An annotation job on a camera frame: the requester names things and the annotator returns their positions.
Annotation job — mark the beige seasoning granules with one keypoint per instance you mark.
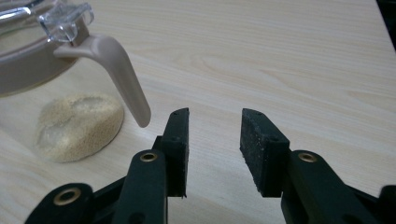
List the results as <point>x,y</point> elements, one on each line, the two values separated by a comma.
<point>81,130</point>

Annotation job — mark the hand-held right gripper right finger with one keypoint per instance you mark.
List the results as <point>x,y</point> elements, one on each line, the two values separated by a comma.
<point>264,155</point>

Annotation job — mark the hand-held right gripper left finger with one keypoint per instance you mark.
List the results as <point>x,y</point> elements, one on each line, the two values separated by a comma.
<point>176,155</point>

